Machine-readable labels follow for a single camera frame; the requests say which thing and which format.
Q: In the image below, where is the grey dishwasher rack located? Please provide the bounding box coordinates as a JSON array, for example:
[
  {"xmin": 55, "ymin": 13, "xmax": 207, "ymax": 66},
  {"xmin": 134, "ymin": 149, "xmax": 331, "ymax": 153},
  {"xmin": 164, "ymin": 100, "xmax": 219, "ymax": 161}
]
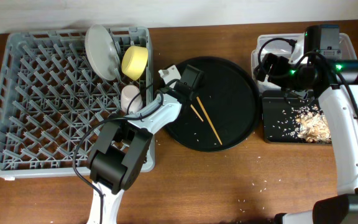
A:
[{"xmin": 0, "ymin": 29, "xmax": 154, "ymax": 180}]

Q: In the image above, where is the round black tray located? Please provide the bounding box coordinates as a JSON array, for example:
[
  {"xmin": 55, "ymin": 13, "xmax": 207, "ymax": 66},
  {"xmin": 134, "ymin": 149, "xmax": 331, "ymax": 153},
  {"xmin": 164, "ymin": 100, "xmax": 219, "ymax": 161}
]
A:
[{"xmin": 164, "ymin": 57, "xmax": 260, "ymax": 152}]

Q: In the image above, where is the pink cup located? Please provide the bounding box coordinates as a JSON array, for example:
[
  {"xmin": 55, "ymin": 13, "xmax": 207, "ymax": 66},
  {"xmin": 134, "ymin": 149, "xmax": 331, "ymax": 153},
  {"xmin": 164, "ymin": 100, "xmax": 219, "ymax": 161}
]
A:
[{"xmin": 121, "ymin": 85, "xmax": 143, "ymax": 113}]

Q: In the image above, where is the yellow bowl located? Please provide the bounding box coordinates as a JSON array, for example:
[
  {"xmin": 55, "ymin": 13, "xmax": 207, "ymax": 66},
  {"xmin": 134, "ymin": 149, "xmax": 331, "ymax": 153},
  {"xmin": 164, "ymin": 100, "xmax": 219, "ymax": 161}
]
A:
[{"xmin": 121, "ymin": 45, "xmax": 149, "ymax": 80}]

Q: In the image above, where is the food scraps pile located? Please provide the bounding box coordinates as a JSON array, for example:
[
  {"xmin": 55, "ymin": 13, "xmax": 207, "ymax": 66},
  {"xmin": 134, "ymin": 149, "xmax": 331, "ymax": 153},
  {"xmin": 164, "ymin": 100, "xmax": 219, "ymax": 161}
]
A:
[{"xmin": 295, "ymin": 112, "xmax": 331, "ymax": 144}]

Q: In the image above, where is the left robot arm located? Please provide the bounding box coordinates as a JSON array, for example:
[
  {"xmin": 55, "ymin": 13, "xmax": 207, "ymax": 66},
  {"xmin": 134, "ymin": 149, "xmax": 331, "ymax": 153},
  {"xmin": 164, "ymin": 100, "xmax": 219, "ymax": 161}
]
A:
[{"xmin": 86, "ymin": 79, "xmax": 199, "ymax": 223}]

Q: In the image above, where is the clear plastic bin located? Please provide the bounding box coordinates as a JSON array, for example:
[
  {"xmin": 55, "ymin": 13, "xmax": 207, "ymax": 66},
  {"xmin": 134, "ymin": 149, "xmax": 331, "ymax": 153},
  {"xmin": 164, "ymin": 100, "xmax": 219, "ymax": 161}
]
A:
[{"xmin": 250, "ymin": 33, "xmax": 358, "ymax": 94}]

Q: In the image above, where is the wooden chopstick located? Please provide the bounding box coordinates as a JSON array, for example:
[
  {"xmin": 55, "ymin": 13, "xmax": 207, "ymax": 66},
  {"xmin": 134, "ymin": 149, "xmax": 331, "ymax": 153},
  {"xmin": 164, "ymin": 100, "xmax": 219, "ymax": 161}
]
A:
[
  {"xmin": 196, "ymin": 96, "xmax": 223, "ymax": 146},
  {"xmin": 190, "ymin": 105, "xmax": 204, "ymax": 122}
]

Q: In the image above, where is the grey round plate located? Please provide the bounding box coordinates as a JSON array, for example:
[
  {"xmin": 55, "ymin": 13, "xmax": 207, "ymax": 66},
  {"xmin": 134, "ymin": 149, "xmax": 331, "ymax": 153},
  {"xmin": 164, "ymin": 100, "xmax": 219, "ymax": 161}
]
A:
[{"xmin": 85, "ymin": 24, "xmax": 121, "ymax": 81}]

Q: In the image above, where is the black rectangular tray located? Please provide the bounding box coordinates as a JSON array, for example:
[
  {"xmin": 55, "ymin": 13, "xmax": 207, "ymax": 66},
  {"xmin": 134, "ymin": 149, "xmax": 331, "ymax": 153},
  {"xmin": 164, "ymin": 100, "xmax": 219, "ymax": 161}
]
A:
[{"xmin": 262, "ymin": 90, "xmax": 324, "ymax": 144}]

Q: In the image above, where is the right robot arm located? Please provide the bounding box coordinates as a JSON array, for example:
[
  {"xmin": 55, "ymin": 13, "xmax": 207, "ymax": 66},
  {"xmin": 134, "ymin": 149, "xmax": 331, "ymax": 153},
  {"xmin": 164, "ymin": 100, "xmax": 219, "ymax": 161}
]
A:
[{"xmin": 255, "ymin": 24, "xmax": 358, "ymax": 223}]

